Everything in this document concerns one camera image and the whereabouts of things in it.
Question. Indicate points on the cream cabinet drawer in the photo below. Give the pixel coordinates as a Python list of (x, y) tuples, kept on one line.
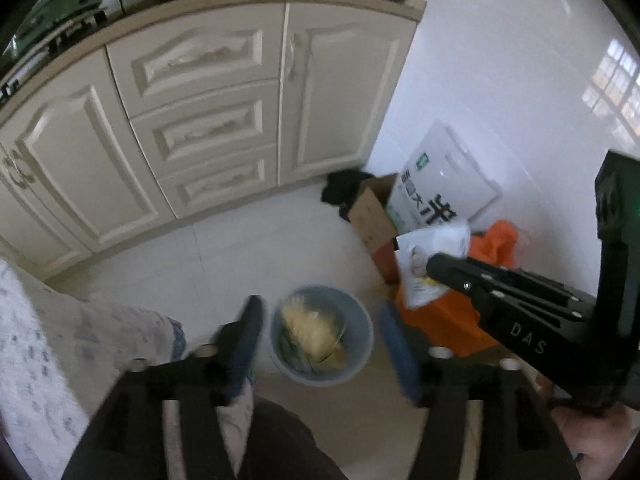
[(220, 182), (210, 127), (195, 55)]

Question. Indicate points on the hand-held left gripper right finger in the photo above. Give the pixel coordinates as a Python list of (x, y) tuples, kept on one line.
[(400, 350)]

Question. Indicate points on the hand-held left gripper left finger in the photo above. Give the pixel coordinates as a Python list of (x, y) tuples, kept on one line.
[(247, 342)]

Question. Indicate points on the white rice bag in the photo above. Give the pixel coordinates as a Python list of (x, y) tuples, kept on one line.
[(445, 180)]

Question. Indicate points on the orange plastic bag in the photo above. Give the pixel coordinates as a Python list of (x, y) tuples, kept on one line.
[(500, 245)]

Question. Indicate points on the white printed snack packet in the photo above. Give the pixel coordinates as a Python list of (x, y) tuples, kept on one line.
[(425, 245)]

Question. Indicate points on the green electric cooking pot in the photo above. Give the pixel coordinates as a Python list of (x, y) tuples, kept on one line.
[(55, 7)]

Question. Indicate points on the person's dark trouser leg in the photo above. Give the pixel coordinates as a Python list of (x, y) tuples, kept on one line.
[(290, 445)]

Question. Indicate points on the black cloth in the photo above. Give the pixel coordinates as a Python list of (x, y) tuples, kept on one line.
[(342, 190)]

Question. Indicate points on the grey blue trash bin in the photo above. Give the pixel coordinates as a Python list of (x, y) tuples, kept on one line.
[(360, 340)]

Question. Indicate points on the black glass gas stove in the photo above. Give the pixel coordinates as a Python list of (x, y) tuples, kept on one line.
[(40, 55)]

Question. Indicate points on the person's right hand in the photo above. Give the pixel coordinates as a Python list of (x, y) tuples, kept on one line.
[(595, 440)]

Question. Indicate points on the brown cardboard box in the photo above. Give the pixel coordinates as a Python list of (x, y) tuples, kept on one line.
[(372, 220)]

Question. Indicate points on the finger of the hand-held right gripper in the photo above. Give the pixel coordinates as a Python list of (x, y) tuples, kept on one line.
[(475, 272), (520, 305)]

